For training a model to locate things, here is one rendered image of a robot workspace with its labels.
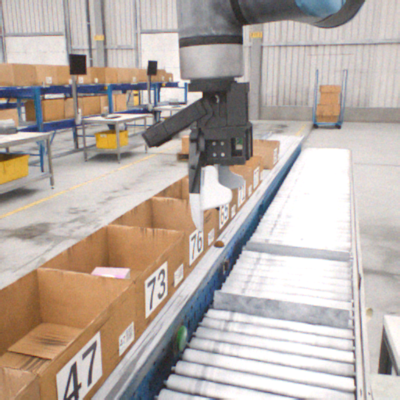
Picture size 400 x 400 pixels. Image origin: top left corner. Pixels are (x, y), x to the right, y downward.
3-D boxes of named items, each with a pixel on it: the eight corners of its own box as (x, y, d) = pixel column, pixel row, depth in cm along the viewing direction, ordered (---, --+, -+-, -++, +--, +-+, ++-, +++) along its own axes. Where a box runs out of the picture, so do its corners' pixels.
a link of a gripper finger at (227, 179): (246, 211, 75) (240, 166, 69) (211, 210, 76) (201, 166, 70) (248, 198, 77) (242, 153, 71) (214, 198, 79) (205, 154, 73)
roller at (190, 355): (358, 403, 124) (360, 387, 122) (176, 367, 138) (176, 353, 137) (358, 391, 128) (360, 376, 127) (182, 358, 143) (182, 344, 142)
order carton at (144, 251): (137, 340, 120) (135, 280, 116) (41, 323, 129) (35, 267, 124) (186, 278, 157) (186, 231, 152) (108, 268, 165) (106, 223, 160)
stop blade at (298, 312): (347, 333, 153) (349, 309, 151) (214, 313, 166) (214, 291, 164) (347, 333, 154) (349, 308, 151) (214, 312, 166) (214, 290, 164)
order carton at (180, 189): (216, 241, 192) (216, 201, 188) (151, 233, 201) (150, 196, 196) (237, 214, 229) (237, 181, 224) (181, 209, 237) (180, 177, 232)
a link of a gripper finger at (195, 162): (196, 191, 62) (201, 130, 64) (186, 191, 63) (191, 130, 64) (205, 198, 67) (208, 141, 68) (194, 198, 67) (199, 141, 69)
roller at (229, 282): (355, 311, 172) (356, 298, 170) (220, 292, 186) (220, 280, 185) (355, 305, 176) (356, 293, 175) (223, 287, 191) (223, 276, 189)
